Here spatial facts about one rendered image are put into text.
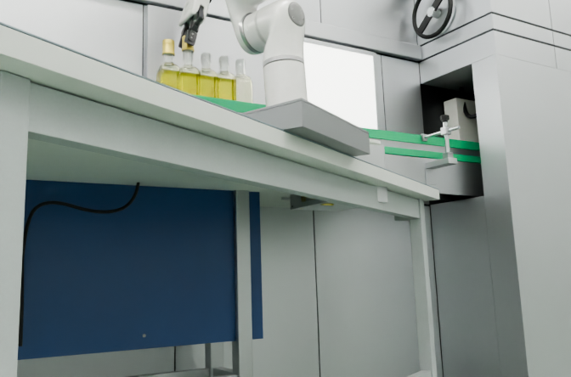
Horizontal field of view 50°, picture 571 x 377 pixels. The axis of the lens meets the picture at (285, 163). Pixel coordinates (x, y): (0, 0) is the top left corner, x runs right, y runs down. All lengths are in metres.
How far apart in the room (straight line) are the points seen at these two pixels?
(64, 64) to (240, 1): 0.79
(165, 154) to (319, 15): 1.50
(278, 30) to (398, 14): 1.26
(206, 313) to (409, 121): 1.24
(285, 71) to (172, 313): 0.64
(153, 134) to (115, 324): 0.69
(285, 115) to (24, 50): 0.56
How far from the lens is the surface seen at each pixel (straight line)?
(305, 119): 1.14
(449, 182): 2.26
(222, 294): 1.61
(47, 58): 0.75
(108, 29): 1.95
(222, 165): 1.04
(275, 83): 1.36
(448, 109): 2.62
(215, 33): 2.05
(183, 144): 0.97
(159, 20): 1.99
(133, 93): 0.84
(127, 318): 1.52
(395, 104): 2.45
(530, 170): 2.34
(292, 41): 1.40
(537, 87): 2.48
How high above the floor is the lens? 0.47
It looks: 11 degrees up
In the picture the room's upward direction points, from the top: 2 degrees counter-clockwise
